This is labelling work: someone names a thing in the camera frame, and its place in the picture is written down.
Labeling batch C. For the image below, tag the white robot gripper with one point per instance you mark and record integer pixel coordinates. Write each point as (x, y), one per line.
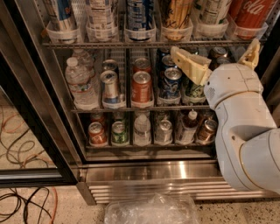
(235, 82)

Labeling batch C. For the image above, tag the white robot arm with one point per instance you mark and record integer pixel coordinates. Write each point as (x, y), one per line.
(247, 139)

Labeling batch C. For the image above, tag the middle brown soda can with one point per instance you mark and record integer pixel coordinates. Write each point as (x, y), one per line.
(218, 62)

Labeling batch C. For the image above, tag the brown soda can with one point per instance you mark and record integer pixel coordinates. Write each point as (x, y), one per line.
(218, 62)
(216, 52)

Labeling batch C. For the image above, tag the rear brown soda can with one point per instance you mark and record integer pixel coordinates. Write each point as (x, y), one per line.
(216, 52)

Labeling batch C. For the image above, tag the front green soda can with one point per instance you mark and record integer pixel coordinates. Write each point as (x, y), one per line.
(193, 90)

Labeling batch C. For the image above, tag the red coca-cola can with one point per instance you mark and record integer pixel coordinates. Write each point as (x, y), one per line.
(249, 16)

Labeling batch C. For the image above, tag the front blue pepsi can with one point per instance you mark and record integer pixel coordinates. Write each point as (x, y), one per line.
(171, 83)

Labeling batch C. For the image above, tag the middle blue pepsi can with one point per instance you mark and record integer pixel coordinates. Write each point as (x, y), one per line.
(166, 62)

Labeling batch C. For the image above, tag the gold can top shelf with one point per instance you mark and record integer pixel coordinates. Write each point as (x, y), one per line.
(175, 17)

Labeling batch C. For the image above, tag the juice bottle bottom shelf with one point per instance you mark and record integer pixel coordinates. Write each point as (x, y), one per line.
(186, 128)

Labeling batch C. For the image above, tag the brown can bottom shelf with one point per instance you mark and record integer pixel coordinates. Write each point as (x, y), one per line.
(207, 131)

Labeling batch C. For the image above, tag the rear orange soda can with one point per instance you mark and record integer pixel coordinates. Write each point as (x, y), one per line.
(142, 64)

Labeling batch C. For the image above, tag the orange soda can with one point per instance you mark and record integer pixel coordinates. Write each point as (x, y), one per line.
(142, 64)
(141, 87)

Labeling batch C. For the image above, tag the front orange soda can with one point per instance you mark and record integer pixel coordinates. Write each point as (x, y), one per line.
(141, 87)

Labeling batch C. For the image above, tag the silver can bottom shelf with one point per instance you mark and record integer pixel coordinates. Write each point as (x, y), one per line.
(164, 132)

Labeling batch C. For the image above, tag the water bottle bottom shelf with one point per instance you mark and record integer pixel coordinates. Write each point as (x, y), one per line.
(142, 130)

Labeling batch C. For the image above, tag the water bottle shelf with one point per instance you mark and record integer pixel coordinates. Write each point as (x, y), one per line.
(85, 59)
(78, 79)
(142, 130)

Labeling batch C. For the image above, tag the rear silver red bull can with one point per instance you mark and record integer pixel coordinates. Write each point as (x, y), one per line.
(110, 64)

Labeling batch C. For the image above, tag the silver red bull can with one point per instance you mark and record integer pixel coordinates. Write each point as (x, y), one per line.
(110, 87)
(110, 64)

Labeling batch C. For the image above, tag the front silver red bull can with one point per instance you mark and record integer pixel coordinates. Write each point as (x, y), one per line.
(110, 87)

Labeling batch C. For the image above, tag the green can bottom shelf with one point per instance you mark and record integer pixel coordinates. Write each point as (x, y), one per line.
(119, 133)

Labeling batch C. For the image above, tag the white label can top shelf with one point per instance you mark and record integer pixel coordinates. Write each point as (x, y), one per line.
(102, 16)

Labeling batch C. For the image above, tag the stainless steel fridge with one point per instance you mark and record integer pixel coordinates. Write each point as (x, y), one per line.
(124, 171)

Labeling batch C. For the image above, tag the rear water bottle middle shelf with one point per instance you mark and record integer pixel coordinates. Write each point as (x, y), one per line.
(85, 59)

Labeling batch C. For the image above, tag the front water bottle middle shelf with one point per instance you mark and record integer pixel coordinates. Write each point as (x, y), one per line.
(78, 79)

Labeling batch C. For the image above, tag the red can bottom shelf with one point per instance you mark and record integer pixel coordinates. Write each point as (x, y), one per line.
(97, 133)

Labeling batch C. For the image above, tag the blue silver can top shelf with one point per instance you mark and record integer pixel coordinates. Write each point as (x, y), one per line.
(62, 18)

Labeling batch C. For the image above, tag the left glass fridge door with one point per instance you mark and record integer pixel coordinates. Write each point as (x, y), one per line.
(33, 149)

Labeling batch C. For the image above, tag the clear plastic container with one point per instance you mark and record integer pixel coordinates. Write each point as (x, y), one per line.
(157, 209)

